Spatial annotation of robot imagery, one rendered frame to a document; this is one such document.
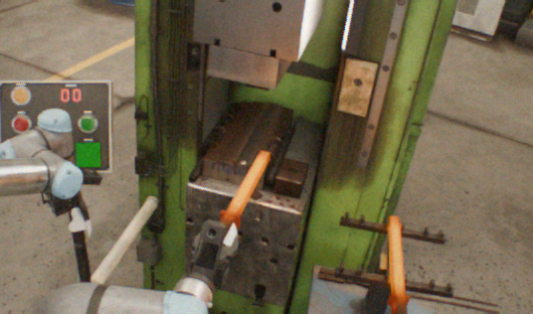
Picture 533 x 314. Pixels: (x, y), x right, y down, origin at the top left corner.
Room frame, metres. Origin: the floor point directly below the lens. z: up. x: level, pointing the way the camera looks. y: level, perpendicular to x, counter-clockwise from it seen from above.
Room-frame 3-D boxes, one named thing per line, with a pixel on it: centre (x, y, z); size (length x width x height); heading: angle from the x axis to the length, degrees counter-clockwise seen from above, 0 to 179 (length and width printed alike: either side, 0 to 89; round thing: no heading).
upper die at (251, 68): (1.51, 0.07, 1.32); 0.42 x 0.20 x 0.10; 170
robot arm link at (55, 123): (0.97, 0.52, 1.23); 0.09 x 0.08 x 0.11; 151
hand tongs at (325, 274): (1.12, -0.51, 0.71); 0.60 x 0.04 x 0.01; 83
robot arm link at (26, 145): (0.88, 0.55, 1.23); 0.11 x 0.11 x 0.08; 61
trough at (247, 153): (1.50, 0.04, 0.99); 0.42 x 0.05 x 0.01; 170
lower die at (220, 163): (1.51, 0.07, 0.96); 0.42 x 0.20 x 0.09; 170
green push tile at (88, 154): (1.22, 0.54, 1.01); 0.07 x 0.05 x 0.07; 105
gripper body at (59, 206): (0.97, 0.52, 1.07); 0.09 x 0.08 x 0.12; 143
